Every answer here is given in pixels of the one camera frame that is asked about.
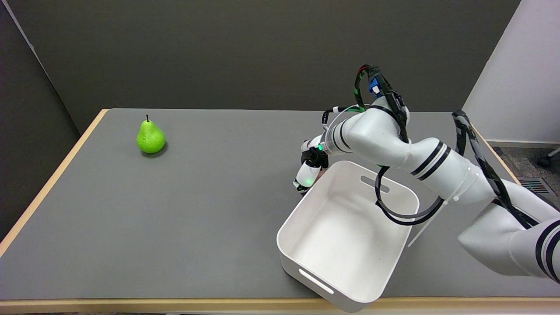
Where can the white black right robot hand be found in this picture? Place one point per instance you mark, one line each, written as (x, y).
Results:
(309, 166)

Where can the white plastic bin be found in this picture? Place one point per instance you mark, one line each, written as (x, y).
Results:
(350, 236)

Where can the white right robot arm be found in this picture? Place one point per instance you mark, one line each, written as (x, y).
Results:
(437, 162)

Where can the green pear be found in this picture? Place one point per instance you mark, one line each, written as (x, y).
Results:
(150, 137)

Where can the black office chair base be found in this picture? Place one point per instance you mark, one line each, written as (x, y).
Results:
(547, 159)

